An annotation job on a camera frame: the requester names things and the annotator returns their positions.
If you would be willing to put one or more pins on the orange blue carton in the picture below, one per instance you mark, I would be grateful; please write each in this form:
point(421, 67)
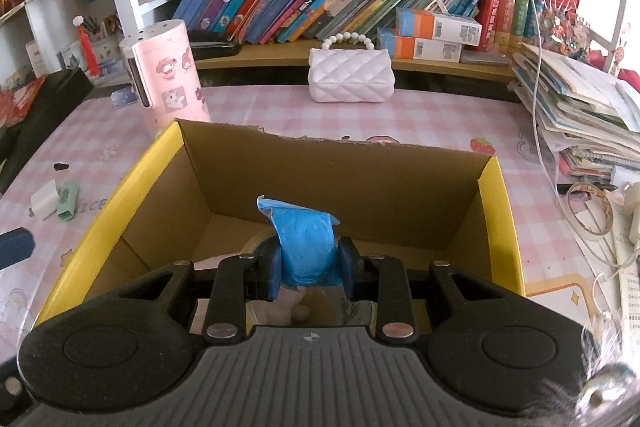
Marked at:
point(415, 47)
point(440, 27)

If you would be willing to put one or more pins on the colourful hair ornament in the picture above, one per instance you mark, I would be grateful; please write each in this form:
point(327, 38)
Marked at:
point(565, 29)

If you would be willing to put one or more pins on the printed paper sheet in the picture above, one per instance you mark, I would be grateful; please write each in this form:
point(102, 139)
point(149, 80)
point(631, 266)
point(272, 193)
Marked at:
point(627, 297)

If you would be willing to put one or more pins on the black glasses case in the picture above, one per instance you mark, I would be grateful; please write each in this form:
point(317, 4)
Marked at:
point(215, 47)

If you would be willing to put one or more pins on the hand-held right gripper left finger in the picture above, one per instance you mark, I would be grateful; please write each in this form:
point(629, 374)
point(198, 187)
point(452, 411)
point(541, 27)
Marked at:
point(272, 274)

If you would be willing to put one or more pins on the stack of papers and booklets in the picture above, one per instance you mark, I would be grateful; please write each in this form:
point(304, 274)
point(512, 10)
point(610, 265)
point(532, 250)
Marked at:
point(575, 107)

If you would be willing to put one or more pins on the pink cartoon humidifier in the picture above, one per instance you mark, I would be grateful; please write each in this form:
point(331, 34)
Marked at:
point(170, 77)

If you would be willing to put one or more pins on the black pen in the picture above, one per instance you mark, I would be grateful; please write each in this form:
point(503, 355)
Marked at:
point(585, 188)

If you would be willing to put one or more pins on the mint green clip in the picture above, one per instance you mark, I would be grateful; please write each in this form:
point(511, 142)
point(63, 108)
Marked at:
point(69, 202)

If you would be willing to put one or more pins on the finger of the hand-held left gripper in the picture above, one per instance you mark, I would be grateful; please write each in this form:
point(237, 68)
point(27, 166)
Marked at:
point(17, 249)
point(11, 387)

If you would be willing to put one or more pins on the blue plastic bag roll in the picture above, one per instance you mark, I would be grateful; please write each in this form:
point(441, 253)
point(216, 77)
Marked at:
point(305, 242)

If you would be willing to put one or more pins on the pen holder with pens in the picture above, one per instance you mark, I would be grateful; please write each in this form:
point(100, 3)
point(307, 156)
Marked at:
point(107, 32)

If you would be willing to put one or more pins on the black bag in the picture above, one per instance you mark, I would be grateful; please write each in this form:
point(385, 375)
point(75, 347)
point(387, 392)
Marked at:
point(45, 107)

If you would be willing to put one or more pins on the shiny silver object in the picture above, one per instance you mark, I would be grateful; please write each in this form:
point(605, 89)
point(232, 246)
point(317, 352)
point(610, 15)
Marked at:
point(600, 394)

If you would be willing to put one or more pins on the white plastic clip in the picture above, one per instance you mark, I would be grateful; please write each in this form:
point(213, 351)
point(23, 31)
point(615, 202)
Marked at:
point(45, 199)

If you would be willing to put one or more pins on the yellow tape roll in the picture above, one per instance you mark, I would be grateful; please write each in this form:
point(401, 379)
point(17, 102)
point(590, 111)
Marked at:
point(257, 241)

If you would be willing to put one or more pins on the small black cap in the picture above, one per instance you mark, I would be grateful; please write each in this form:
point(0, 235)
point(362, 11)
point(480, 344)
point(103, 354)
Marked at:
point(61, 167)

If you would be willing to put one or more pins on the yellow cardboard box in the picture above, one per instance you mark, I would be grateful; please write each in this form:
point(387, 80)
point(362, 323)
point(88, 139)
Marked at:
point(325, 177)

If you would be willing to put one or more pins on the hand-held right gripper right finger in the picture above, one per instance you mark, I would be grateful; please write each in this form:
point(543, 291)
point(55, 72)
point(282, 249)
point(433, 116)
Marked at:
point(347, 274)

